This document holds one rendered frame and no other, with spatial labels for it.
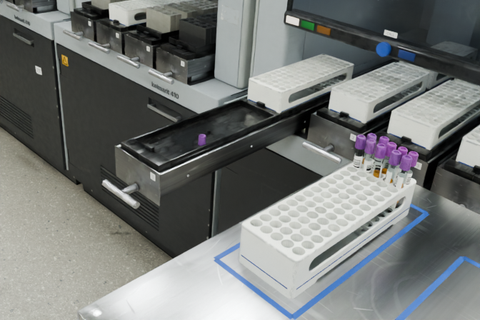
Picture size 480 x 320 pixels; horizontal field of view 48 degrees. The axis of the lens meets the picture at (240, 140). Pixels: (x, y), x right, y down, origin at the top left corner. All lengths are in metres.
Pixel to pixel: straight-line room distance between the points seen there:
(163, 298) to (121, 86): 1.16
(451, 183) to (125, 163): 0.63
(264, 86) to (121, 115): 0.74
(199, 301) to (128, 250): 1.37
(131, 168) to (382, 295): 0.52
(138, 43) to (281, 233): 1.04
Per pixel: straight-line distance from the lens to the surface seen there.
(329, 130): 1.21
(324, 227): 0.73
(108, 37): 1.77
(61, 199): 2.35
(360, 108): 1.19
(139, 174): 1.01
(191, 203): 1.67
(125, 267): 1.98
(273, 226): 0.74
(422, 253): 0.84
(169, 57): 1.54
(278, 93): 1.17
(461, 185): 1.10
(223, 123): 1.15
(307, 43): 1.42
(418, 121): 1.14
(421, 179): 1.13
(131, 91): 1.73
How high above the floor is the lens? 1.31
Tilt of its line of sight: 28 degrees down
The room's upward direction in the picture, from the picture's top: 5 degrees clockwise
